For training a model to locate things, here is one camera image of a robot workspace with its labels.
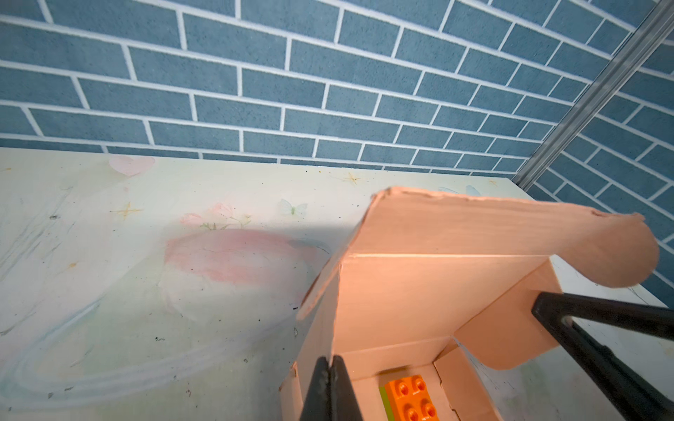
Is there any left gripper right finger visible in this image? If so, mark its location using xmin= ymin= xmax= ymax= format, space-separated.
xmin=330 ymin=355 xmax=363 ymax=421

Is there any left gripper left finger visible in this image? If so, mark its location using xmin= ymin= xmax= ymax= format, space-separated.
xmin=299 ymin=357 xmax=331 ymax=421

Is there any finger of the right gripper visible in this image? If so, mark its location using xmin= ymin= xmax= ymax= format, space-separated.
xmin=532 ymin=292 xmax=673 ymax=420

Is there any small orange tag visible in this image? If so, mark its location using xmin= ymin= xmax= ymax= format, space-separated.
xmin=379 ymin=375 xmax=439 ymax=421

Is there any pink cardboard paper box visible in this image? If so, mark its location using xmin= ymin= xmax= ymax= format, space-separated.
xmin=279 ymin=188 xmax=659 ymax=420

